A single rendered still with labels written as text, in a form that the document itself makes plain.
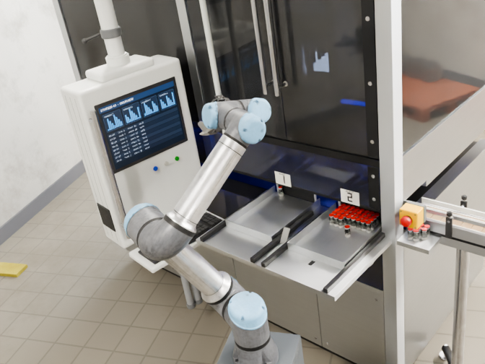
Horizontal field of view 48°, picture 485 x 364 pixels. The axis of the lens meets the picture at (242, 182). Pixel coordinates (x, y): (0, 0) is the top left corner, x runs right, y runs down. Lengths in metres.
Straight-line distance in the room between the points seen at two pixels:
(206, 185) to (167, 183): 1.12
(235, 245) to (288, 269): 0.28
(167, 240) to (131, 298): 2.15
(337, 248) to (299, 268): 0.18
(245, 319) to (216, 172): 0.50
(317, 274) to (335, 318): 0.67
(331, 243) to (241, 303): 0.59
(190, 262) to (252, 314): 0.25
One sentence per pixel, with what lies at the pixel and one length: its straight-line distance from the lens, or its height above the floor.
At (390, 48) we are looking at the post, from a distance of 1.86.
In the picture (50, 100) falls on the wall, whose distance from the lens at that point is 5.17.
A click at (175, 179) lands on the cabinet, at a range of 2.55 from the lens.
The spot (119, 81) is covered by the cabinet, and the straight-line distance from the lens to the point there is 2.30.
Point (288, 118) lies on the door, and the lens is 2.22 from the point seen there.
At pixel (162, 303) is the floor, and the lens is 3.46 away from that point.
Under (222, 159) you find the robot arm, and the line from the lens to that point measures 1.42.
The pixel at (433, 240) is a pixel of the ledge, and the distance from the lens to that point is 2.18.
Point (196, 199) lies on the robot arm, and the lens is 1.43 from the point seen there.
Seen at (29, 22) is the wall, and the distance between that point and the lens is 5.07.
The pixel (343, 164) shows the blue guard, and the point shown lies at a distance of 2.13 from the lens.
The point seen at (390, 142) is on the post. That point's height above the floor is 1.29.
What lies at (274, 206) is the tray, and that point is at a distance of 2.45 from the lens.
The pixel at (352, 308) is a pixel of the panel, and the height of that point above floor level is 0.43.
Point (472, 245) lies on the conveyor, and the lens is 2.17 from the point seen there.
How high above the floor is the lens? 2.12
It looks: 27 degrees down
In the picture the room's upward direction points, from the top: 9 degrees counter-clockwise
